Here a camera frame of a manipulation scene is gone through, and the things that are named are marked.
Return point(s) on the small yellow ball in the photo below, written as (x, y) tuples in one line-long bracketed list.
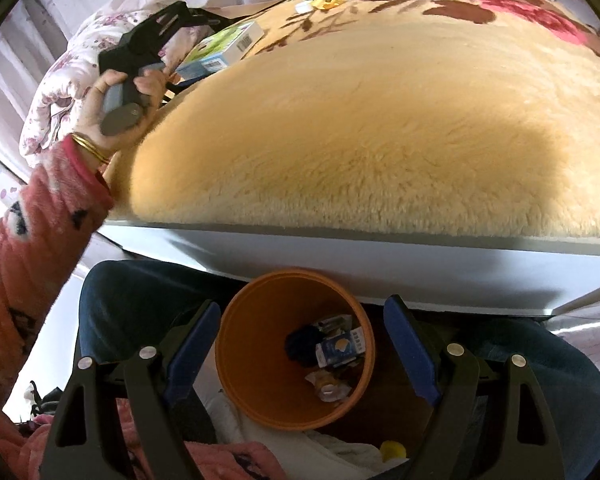
[(393, 451)]

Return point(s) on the person's left forearm pink sleeve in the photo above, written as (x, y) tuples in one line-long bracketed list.
[(30, 240)]

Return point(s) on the white cloth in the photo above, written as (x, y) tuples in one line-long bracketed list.
[(290, 445)]

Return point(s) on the pink fleece top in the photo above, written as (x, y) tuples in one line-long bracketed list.
[(230, 465)]

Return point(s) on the small blue carton box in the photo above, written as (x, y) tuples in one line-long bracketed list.
[(340, 350)]

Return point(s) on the green striped medicine box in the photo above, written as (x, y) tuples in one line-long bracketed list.
[(215, 50)]

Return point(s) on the person's blue jeans legs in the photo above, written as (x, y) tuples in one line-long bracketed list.
[(130, 300)]

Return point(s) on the small silver box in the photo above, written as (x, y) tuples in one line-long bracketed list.
[(336, 323)]

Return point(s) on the clear plastic wrapper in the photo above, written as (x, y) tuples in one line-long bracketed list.
[(330, 385)]

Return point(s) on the yellow floral plush blanket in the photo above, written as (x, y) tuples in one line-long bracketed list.
[(355, 135)]

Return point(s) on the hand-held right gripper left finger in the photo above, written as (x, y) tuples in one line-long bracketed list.
[(190, 355)]

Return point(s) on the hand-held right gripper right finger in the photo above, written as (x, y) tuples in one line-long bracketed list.
[(415, 355)]

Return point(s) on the gold bangle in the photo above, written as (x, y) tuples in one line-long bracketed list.
[(90, 147)]

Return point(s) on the folded floral quilt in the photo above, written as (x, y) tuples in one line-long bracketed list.
[(60, 95)]

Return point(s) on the orange trash bin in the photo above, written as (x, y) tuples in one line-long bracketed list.
[(250, 350)]

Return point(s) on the person's left hand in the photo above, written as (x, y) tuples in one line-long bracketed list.
[(87, 120)]

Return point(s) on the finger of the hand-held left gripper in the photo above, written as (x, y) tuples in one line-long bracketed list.
[(212, 19), (177, 87)]

